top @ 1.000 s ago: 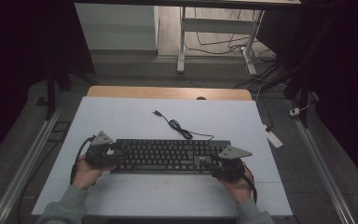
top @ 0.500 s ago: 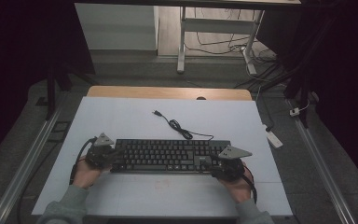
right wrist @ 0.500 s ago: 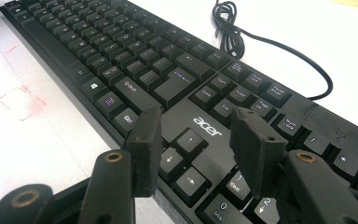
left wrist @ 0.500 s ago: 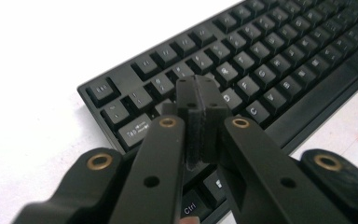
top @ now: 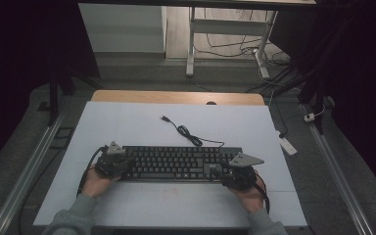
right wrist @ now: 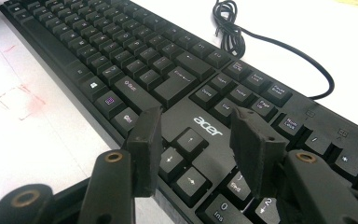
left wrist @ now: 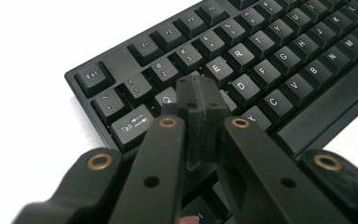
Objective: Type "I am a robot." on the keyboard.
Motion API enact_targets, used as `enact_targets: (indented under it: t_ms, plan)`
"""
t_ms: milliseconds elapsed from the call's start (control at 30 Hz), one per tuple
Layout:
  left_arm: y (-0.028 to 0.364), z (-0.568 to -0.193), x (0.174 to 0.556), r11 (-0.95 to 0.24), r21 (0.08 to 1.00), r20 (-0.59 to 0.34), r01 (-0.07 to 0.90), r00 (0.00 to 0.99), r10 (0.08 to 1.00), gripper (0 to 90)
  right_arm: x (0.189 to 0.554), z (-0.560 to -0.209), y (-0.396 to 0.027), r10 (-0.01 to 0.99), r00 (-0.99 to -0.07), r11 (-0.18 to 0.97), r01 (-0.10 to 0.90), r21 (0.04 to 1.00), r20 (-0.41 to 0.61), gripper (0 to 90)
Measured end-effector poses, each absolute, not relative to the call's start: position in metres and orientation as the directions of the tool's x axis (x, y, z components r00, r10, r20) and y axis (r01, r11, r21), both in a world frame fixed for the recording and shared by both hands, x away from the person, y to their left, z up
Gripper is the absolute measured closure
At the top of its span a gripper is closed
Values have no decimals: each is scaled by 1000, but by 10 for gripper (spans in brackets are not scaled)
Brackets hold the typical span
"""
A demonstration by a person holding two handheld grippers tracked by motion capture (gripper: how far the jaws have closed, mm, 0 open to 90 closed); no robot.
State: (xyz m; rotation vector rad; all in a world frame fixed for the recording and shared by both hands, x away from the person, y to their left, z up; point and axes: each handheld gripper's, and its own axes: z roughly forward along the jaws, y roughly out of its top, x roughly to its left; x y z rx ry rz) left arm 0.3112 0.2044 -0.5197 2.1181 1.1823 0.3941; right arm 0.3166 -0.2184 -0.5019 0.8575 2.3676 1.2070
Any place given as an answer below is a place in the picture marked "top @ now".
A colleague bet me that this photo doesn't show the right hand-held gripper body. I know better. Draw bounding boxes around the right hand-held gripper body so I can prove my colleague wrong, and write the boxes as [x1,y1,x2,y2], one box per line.
[220,152,265,191]

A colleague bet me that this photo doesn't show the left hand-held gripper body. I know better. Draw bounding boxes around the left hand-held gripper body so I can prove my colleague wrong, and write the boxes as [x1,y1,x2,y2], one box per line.
[94,140,135,180]

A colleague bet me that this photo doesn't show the black computer keyboard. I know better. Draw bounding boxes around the black computer keyboard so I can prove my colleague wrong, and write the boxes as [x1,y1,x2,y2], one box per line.
[116,145,245,183]

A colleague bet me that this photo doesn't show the person's left hand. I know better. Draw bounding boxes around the person's left hand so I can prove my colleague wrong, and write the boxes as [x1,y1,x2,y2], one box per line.
[80,166,122,199]

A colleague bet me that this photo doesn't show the person's right hand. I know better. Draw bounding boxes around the person's right hand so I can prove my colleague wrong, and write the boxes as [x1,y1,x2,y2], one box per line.
[228,169,266,214]

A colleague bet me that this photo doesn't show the white board sheet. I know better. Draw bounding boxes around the white board sheet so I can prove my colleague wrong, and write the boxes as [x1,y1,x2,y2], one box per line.
[32,101,308,228]

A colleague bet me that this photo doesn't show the white power strip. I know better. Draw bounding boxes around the white power strip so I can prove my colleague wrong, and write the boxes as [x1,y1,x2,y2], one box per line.
[276,130,299,157]

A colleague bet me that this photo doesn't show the wooden table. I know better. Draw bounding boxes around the wooden table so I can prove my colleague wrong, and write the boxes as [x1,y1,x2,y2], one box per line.
[90,89,266,107]

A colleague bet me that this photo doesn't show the black metal stand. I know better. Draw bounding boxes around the black metal stand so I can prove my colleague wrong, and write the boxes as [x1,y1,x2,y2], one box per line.
[47,62,62,127]

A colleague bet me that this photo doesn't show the white cabinet panel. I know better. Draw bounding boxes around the white cabinet panel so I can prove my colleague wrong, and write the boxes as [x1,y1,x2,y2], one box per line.
[77,3,167,54]

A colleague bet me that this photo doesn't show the dark curtain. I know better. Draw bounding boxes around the dark curtain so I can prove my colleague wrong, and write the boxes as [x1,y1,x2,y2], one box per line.
[268,0,376,204]
[0,0,101,177]

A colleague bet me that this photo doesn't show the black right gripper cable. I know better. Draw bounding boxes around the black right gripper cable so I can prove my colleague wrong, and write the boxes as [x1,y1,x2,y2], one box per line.
[254,171,271,215]

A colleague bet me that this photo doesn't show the black keyboard cable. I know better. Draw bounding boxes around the black keyboard cable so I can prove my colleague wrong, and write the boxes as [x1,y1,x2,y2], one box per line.
[160,115,226,149]

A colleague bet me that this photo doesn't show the aluminium rail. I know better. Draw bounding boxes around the aluminium rail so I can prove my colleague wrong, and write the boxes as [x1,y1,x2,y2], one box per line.
[0,111,67,235]
[302,103,375,235]

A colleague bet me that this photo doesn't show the tangle of floor cables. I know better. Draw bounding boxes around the tangle of floor cables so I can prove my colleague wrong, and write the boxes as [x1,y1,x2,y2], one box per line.
[194,8,307,96]

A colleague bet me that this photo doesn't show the white metal desk frame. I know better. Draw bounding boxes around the white metal desk frame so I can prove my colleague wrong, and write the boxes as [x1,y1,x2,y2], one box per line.
[185,6,279,79]

